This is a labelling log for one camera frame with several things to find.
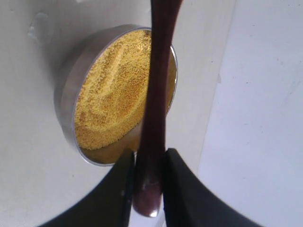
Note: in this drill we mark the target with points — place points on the dark brown wooden spoon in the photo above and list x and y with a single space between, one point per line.
150 154

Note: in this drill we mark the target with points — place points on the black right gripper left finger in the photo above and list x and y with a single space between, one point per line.
108 204

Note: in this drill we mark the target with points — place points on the stainless steel bowl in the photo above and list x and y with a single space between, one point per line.
69 80

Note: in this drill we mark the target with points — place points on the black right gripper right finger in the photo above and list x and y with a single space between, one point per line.
188 203

